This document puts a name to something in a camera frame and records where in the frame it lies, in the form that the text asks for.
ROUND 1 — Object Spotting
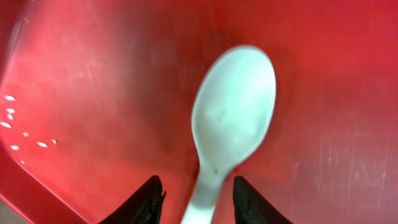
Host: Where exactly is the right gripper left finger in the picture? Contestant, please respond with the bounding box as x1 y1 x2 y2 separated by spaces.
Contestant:
99 175 166 224

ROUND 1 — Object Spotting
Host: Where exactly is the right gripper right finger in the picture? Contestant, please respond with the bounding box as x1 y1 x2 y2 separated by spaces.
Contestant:
233 176 292 224

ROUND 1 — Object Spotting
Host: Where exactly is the cream plastic spoon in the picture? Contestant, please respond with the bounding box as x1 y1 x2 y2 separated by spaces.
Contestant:
181 45 276 224

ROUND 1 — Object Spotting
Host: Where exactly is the red plastic serving tray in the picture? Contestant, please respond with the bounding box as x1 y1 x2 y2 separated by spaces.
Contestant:
1 0 397 223

